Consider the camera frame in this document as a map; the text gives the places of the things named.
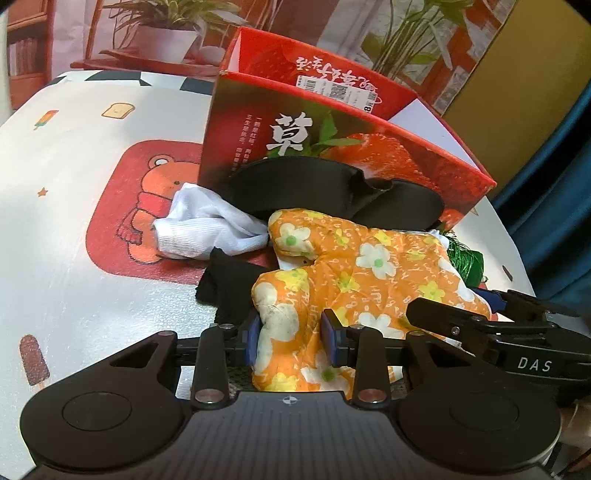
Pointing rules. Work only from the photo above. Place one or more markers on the blue curtain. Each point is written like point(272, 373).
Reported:
point(554, 184)

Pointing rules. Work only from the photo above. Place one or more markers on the red strawberry print cardboard box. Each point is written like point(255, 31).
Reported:
point(240, 138)

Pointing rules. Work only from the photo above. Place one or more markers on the black knit sock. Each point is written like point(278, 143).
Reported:
point(231, 286)

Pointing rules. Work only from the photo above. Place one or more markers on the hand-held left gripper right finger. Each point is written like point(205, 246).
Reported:
point(328, 333)

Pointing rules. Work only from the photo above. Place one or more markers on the green mesh scrubber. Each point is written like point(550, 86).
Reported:
point(468, 261)

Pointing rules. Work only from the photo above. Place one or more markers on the white sock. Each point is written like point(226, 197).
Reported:
point(207, 226)

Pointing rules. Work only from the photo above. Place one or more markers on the cartoon bear printed mat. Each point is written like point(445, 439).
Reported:
point(69, 161)

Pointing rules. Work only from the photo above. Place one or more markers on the black sleep mask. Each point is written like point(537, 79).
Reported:
point(295, 187)

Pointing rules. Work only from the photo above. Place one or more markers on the room scene wall poster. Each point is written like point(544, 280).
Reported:
point(300, 18)

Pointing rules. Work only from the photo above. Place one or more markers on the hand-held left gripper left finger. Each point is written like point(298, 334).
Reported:
point(253, 342)

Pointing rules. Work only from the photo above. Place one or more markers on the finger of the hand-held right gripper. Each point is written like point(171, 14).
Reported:
point(452, 323)
point(521, 304)

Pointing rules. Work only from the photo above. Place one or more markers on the orange floral padded cloth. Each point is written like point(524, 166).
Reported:
point(369, 286)

